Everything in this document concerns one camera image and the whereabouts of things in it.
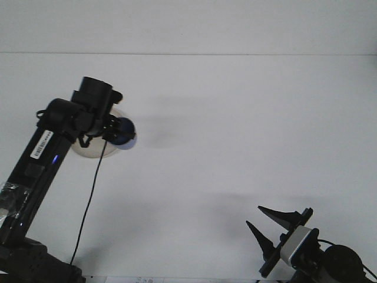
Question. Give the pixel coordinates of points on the pale round plate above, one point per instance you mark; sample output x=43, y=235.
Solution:
x=91, y=151

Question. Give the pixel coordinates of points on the pale blue cup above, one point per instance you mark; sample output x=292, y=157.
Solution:
x=127, y=125

